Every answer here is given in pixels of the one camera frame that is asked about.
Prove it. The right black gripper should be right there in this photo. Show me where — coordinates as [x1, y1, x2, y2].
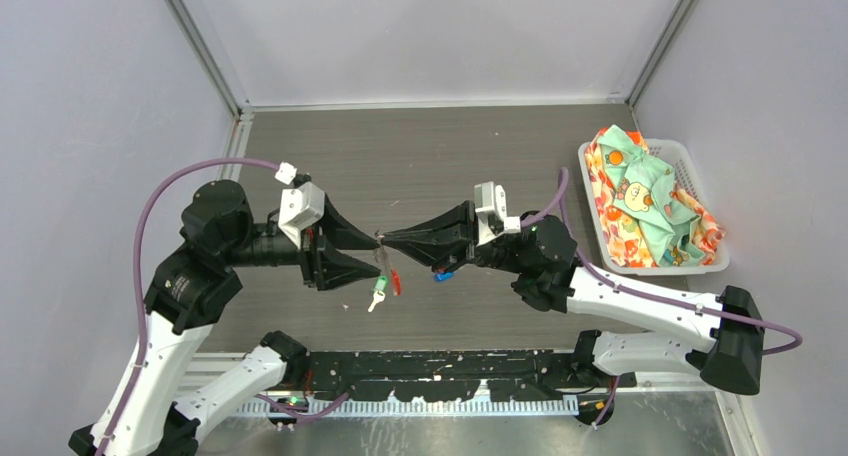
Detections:
[381, 199, 529, 275]

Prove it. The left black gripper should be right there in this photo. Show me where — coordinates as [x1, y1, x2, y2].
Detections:
[227, 191, 384, 285]

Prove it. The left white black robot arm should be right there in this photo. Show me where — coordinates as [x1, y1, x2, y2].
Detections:
[69, 180, 379, 455]

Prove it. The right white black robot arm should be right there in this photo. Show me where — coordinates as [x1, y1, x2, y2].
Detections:
[380, 201, 765, 396]

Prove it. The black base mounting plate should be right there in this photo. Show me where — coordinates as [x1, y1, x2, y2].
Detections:
[272, 349, 613, 403]

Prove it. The colourful patterned cloth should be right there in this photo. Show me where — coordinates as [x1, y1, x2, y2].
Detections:
[580, 125, 725, 270]

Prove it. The white plastic basket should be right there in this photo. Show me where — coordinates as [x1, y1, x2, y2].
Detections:
[577, 138, 731, 277]

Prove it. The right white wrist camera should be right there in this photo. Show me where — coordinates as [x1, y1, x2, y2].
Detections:
[474, 181, 521, 246]

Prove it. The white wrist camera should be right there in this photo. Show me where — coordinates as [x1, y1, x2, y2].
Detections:
[277, 182, 326, 249]
[474, 181, 521, 246]

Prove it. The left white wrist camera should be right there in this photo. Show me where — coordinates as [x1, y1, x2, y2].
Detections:
[277, 182, 326, 249]

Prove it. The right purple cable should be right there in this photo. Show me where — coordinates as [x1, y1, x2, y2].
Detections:
[519, 167, 804, 429]

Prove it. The aluminium frame rail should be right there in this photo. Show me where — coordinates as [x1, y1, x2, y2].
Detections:
[140, 346, 745, 418]

